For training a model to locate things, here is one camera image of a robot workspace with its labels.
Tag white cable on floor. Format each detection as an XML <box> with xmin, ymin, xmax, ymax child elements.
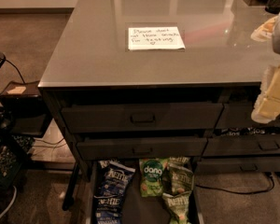
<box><xmin>0</xmin><ymin>185</ymin><xmax>18</xmax><ymax>224</ymax></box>

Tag upper green Kettle chip bag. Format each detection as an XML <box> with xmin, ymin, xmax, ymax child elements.
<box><xmin>167</xmin><ymin>157</ymin><xmax>194</xmax><ymax>195</ymax></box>

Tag top right grey drawer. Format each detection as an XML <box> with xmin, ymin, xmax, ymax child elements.
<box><xmin>217</xmin><ymin>102</ymin><xmax>280</xmax><ymax>129</ymax></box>

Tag white handwritten paper note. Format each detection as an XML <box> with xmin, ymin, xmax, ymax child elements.
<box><xmin>128</xmin><ymin>27</ymin><xmax>185</xmax><ymax>50</ymax></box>

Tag grey cabinet with glossy top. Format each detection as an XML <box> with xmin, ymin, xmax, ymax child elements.
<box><xmin>37</xmin><ymin>0</ymin><xmax>280</xmax><ymax>212</ymax></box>

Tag top left grey drawer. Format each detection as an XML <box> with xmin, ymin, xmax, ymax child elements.
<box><xmin>62</xmin><ymin>103</ymin><xmax>223</xmax><ymax>133</ymax></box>

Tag lower blue Kettle chip bag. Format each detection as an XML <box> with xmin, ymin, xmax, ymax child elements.
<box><xmin>95</xmin><ymin>196</ymin><xmax>121</xmax><ymax>224</ymax></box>

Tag upper blue Kettle chip bag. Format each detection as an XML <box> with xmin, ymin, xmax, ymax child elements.
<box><xmin>97</xmin><ymin>161</ymin><xmax>135</xmax><ymax>197</ymax></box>

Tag black box with tan label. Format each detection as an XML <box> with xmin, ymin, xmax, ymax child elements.
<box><xmin>0</xmin><ymin>81</ymin><xmax>52</xmax><ymax>137</ymax></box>

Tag dark snack bags in drawer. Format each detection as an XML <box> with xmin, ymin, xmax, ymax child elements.
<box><xmin>215</xmin><ymin>127</ymin><xmax>280</xmax><ymax>136</ymax></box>

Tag dark crate of items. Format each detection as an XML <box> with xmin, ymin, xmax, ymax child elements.
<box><xmin>0</xmin><ymin>135</ymin><xmax>34</xmax><ymax>188</ymax></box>

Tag open bottom left drawer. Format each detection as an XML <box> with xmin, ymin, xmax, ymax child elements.
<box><xmin>85</xmin><ymin>159</ymin><xmax>205</xmax><ymax>224</ymax></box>

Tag blue kettle chip bag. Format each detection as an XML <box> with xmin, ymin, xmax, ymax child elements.
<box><xmin>97</xmin><ymin>161</ymin><xmax>135</xmax><ymax>197</ymax></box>
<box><xmin>95</xmin><ymin>196</ymin><xmax>121</xmax><ymax>224</ymax></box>

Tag green Dang rice chip bag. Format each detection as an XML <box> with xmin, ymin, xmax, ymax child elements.
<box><xmin>139</xmin><ymin>158</ymin><xmax>168</xmax><ymax>197</ymax></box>

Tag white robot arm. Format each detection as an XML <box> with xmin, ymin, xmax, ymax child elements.
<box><xmin>251</xmin><ymin>12</ymin><xmax>280</xmax><ymax>124</ymax></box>

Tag middle left grey drawer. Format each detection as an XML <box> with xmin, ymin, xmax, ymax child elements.
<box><xmin>77</xmin><ymin>136</ymin><xmax>207</xmax><ymax>160</ymax></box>

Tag middle right grey drawer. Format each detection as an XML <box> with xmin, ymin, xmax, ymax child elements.
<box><xmin>203</xmin><ymin>134</ymin><xmax>280</xmax><ymax>157</ymax></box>

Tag lower green Kettle chip bag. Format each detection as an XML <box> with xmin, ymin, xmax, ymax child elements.
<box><xmin>162</xmin><ymin>191</ymin><xmax>191</xmax><ymax>224</ymax></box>

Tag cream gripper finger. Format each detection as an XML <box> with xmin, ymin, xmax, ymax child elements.
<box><xmin>251</xmin><ymin>65</ymin><xmax>280</xmax><ymax>124</ymax></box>

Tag green kettle chip bag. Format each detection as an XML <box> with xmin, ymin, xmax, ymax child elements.
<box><xmin>162</xmin><ymin>191</ymin><xmax>191</xmax><ymax>224</ymax></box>
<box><xmin>167</xmin><ymin>157</ymin><xmax>194</xmax><ymax>195</ymax></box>

